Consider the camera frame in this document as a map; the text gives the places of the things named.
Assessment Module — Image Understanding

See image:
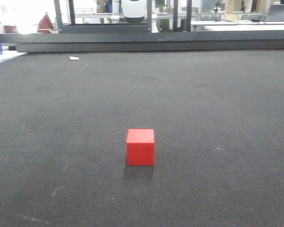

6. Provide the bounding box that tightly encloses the red magnetic cube block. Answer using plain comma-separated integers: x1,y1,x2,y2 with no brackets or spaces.
126,129,155,166

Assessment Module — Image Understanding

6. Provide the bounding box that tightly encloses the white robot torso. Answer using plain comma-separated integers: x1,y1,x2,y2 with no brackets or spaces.
111,0,159,33

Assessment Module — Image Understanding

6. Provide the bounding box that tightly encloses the red chair in background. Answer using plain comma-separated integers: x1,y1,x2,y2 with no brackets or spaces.
37,12,54,34

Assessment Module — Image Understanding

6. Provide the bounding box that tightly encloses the white background desk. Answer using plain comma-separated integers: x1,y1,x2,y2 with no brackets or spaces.
191,20,284,31

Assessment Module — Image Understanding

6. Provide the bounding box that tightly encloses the grey laptop on desk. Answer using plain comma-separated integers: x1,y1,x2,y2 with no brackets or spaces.
264,5,284,22

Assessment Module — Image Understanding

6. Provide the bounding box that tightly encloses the black metal frame platform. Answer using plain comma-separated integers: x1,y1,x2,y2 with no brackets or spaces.
0,1,284,53

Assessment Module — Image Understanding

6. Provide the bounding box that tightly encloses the small white scrap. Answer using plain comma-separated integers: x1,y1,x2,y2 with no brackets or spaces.
69,56,79,61

